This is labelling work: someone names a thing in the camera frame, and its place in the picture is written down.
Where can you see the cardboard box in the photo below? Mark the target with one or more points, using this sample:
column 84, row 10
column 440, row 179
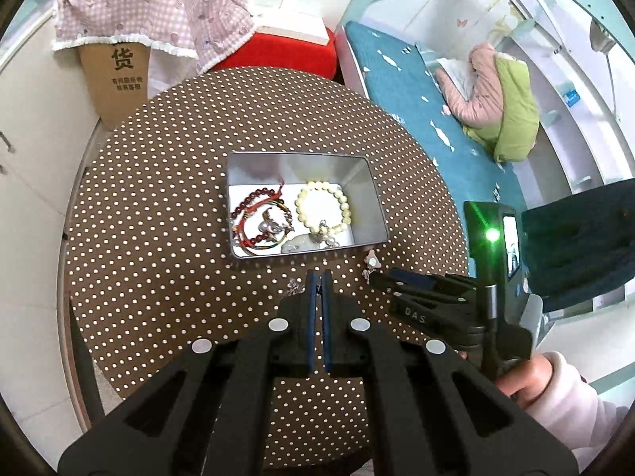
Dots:
column 119, row 89

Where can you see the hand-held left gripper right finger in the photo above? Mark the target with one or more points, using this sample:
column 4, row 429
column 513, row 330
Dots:
column 327, row 327

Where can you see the red stool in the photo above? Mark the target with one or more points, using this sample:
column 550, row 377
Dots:
column 278, row 57

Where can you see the white low cabinet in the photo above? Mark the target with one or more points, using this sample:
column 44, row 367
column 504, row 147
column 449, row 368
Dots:
column 34, row 158

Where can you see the person's right forearm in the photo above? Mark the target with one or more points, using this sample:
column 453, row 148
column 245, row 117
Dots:
column 580, row 401

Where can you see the pink jacket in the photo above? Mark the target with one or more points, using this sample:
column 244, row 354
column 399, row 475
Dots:
column 476, row 99

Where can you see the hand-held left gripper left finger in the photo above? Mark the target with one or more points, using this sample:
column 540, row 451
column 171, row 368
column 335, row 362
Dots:
column 310, row 327

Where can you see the silver metal tin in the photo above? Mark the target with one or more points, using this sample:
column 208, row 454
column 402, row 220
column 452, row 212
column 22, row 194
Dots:
column 307, row 168

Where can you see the pink checked cloth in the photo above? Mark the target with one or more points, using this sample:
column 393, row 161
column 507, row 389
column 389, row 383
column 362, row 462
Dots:
column 149, row 5

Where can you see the round polka dot table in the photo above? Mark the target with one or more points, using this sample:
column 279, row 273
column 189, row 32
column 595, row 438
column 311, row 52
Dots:
column 149, row 208

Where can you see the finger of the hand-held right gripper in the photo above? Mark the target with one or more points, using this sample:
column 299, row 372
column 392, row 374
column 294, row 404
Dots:
column 446, row 317
column 436, row 283

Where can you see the hanging pink bag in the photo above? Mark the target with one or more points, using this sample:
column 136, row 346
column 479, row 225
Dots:
column 602, row 39

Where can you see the dark blue cloth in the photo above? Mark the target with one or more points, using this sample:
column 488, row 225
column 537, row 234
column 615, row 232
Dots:
column 580, row 248

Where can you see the green jacket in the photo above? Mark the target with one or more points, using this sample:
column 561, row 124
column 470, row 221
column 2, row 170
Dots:
column 516, row 119

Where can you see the small butterfly sticker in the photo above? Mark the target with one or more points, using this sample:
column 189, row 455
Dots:
column 462, row 22

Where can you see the white board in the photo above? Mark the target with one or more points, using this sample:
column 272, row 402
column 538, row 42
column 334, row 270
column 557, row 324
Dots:
column 292, row 27

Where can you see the person's right hand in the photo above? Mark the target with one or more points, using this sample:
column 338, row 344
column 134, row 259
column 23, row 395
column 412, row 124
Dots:
column 531, row 379

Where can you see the small blue box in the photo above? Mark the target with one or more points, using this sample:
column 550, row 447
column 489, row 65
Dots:
column 573, row 96

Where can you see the white bedside shelf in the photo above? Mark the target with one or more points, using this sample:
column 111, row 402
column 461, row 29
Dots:
column 560, row 148

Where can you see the teal printed mattress sheet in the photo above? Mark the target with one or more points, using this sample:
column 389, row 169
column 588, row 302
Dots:
column 397, row 89

